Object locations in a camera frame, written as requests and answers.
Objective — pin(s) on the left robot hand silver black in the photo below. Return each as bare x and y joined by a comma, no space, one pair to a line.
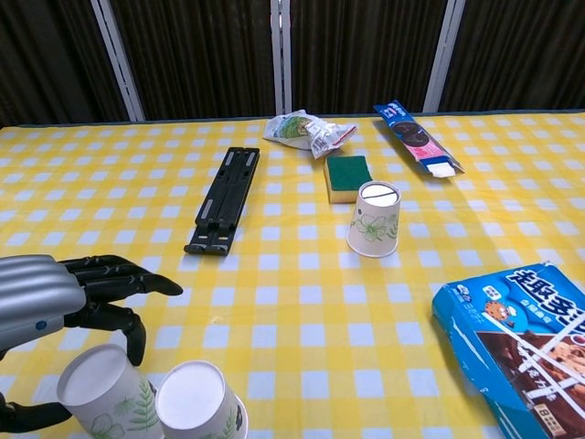
32,292

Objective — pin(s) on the white paper cup green print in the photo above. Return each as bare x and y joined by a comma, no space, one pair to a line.
196,402
98,388

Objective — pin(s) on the white paper cup black line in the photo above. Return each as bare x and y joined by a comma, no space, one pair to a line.
375,224

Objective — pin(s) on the black folding stand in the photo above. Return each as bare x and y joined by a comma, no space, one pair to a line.
226,196

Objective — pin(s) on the yellow checked tablecloth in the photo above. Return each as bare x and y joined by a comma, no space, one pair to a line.
292,297

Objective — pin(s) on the crumpled snack wrapper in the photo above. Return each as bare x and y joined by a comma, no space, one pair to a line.
297,130

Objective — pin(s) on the green yellow sponge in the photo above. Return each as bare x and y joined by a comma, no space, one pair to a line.
347,176

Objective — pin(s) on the long blue cookie box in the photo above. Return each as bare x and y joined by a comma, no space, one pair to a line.
413,137

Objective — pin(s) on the blue chocolate cookie box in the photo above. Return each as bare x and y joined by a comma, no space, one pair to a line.
516,347

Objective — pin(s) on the white partition post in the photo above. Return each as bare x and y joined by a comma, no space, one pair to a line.
119,64
281,55
443,55

